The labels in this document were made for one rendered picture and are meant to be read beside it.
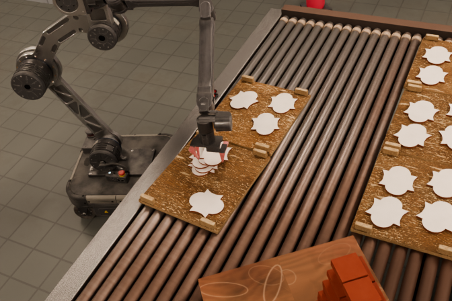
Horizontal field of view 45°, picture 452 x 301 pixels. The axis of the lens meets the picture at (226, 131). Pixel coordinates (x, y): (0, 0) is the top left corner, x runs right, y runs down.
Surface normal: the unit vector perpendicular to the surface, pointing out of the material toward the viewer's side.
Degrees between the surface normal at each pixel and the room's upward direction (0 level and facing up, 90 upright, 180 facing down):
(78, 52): 0
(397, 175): 0
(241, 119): 0
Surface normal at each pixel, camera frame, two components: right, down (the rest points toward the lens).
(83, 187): -0.11, -0.75
